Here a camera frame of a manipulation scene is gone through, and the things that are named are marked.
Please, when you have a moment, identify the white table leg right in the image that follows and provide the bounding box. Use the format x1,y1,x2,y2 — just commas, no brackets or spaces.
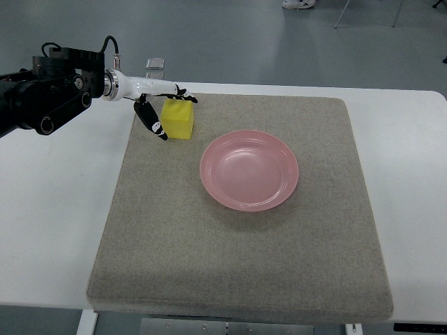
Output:
345,324,364,335

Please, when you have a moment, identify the white table leg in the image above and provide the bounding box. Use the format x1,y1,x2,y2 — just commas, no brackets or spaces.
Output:
345,324,364,335
75,309,98,335

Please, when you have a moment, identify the beige felt mat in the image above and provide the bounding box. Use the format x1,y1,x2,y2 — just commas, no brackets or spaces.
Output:
86,91,395,322

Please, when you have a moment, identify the white table leg left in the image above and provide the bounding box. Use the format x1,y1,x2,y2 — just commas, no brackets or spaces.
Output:
75,309,98,335

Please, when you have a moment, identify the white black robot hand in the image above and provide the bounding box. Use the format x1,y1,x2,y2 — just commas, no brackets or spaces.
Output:
103,69,198,140

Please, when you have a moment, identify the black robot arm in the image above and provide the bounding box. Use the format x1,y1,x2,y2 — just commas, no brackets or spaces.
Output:
1,36,119,137

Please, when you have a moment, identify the pink plate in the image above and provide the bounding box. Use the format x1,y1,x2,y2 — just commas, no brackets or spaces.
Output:
200,130,300,212

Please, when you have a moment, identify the chair legs background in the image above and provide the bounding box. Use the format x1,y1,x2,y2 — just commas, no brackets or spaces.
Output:
333,1,406,29

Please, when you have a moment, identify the white sneaker background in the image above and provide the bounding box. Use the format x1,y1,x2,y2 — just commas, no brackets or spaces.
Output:
282,0,316,10

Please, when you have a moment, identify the metal floor plate far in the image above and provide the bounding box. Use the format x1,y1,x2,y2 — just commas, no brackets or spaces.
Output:
146,58,165,70

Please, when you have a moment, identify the metal floor plate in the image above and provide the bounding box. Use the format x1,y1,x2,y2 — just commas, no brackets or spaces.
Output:
146,71,164,80
146,58,165,70

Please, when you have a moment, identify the metal table base plate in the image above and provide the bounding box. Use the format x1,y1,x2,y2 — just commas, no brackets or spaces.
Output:
139,318,314,335

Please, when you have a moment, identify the metal floor plate near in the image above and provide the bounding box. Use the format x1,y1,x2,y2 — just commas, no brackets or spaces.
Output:
146,71,164,80

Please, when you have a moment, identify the yellow foam block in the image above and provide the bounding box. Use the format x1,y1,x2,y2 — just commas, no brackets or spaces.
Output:
161,99,194,140

